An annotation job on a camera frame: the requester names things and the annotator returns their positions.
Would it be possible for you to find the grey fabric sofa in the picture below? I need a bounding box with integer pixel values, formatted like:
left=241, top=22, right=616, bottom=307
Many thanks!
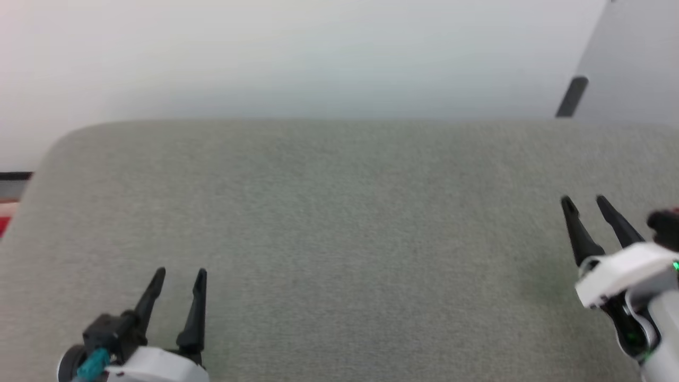
left=0, top=118, right=679, bottom=382

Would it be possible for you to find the dark door handle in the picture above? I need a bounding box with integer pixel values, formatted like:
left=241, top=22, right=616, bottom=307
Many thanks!
left=555, top=76, right=589, bottom=118

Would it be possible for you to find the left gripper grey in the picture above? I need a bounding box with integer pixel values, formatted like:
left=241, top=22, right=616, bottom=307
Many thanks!
left=103, top=267, right=210, bottom=382

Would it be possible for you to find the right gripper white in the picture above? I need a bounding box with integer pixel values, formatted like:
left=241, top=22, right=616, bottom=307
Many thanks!
left=560, top=194, right=679, bottom=309

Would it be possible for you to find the teal left camera connector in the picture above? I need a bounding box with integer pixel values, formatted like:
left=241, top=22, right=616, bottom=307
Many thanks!
left=76, top=348, right=111, bottom=382

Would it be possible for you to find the grey door panel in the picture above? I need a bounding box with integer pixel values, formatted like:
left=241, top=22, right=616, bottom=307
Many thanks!
left=574, top=0, right=679, bottom=125

